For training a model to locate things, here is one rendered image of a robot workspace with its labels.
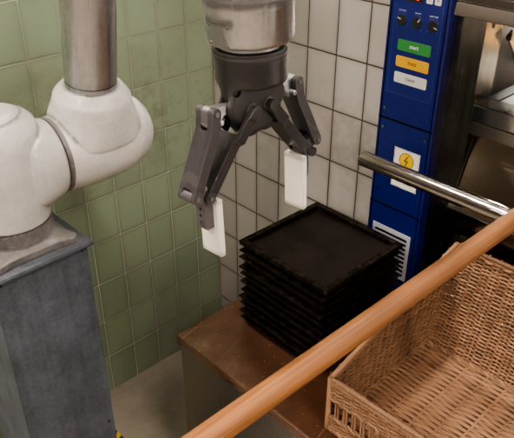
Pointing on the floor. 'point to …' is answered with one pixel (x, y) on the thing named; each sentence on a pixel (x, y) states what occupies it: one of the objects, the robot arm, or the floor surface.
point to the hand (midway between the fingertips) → (256, 218)
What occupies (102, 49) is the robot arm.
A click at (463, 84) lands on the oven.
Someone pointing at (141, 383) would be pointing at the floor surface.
